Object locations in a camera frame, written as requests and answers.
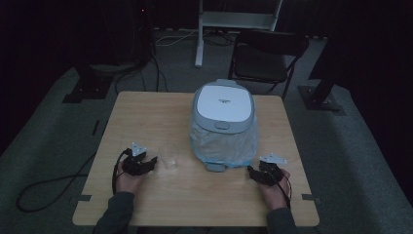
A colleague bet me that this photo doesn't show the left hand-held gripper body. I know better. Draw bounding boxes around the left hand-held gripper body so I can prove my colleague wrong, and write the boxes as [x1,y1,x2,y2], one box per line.
[122,141,151,176]

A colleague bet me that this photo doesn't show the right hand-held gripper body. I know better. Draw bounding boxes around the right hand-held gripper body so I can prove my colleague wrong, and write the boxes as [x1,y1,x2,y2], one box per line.
[256,152,288,187]

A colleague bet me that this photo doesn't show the clear plastic cup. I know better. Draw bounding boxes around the clear plastic cup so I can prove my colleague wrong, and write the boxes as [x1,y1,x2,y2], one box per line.
[158,146,180,170]

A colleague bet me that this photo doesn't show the grey white-lidded trash bin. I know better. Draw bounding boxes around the grey white-lidded trash bin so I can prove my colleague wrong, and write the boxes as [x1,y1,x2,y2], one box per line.
[189,78,260,174]

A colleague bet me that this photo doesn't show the person's left hand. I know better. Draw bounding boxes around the person's left hand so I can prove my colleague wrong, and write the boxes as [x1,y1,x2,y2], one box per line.
[115,161,148,197]

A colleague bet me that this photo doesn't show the person's right hand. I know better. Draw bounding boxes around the person's right hand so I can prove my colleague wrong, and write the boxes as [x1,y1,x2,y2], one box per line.
[259,168,292,211]

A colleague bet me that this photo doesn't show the translucent plastic bin bag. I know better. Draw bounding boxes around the translucent plastic bin bag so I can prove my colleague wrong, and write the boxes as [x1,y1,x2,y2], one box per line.
[189,116,260,169]

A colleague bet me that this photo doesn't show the black folding chair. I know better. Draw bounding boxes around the black folding chair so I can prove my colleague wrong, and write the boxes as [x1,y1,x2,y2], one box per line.
[227,29,310,101]

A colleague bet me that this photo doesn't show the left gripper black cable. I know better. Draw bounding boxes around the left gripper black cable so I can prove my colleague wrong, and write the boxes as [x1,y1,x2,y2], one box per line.
[111,148,133,196]

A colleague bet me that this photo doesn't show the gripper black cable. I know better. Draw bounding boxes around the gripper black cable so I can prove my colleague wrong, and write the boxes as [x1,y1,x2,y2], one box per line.
[274,171,293,209]
[111,148,133,196]

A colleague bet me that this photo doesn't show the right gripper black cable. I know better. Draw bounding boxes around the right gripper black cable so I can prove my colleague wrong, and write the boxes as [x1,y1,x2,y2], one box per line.
[274,171,293,209]

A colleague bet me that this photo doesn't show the black stand with base plate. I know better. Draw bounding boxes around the black stand with base plate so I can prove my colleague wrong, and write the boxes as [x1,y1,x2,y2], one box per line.
[62,0,154,104]
[297,30,347,117]

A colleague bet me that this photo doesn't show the black cables on floor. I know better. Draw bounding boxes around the black cables on floor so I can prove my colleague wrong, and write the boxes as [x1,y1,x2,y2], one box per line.
[114,32,170,96]

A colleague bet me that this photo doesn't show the long black floor cable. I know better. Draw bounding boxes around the long black floor cable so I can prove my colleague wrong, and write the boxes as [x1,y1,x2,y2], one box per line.
[16,151,98,214]

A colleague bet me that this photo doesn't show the white cable on floor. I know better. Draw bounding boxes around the white cable on floor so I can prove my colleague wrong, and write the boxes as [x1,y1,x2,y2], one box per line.
[155,28,200,47]

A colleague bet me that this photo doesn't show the white metal stand frame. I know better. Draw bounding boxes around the white metal stand frame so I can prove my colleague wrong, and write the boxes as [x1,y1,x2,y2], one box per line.
[194,0,284,68]

